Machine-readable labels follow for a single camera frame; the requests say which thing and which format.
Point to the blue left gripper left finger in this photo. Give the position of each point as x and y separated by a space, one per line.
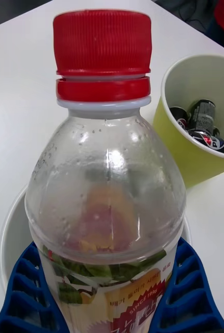
26 299

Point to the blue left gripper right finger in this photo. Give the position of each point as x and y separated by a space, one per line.
192 299

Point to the clear bottle red cap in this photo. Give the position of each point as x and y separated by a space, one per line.
104 182

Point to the yellow-green plastic waste bin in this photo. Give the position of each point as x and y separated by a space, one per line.
184 161

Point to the black can blue red logo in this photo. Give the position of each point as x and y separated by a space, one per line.
215 143

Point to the black can grey print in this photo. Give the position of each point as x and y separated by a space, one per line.
204 115

